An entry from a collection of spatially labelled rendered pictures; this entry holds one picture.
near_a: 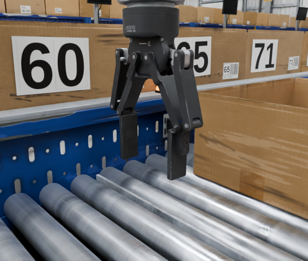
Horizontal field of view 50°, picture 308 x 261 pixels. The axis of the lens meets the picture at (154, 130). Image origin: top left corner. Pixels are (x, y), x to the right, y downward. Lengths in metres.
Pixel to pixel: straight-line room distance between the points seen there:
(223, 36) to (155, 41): 0.63
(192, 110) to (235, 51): 0.71
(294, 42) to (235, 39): 0.38
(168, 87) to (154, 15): 0.09
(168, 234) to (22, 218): 0.24
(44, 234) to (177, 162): 0.22
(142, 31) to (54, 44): 0.31
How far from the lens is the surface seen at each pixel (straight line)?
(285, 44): 1.37
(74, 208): 0.58
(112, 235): 0.50
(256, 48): 1.21
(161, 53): 0.43
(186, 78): 0.41
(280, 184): 0.58
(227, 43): 1.07
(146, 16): 0.43
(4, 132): 0.63
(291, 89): 0.96
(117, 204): 0.58
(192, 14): 7.65
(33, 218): 0.57
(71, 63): 0.72
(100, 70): 0.76
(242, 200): 0.63
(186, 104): 0.41
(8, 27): 0.68
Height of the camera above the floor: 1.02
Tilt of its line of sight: 15 degrees down
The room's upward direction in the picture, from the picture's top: straight up
